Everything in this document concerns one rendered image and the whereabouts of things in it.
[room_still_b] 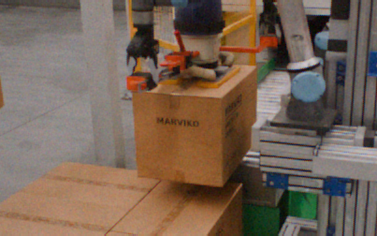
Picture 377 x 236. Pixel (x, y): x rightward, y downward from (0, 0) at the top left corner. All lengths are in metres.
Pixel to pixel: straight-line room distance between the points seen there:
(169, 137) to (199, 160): 0.16
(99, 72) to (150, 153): 1.42
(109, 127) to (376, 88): 2.14
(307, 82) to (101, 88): 2.14
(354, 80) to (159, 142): 0.86
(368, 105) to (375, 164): 0.34
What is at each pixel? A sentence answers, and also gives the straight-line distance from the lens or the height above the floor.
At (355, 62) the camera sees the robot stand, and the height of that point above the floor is 1.23.
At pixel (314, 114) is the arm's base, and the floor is 1.06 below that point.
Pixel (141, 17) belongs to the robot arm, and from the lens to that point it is 2.03.
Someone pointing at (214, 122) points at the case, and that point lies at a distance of 2.37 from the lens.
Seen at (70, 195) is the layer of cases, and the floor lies 0.54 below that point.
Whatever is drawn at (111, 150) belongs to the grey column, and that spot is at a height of 0.29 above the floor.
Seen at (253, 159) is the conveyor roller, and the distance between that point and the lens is 3.08.
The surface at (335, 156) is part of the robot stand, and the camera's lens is 2.09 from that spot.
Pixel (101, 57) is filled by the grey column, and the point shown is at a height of 0.93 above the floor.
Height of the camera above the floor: 1.73
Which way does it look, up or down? 20 degrees down
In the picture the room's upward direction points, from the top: straight up
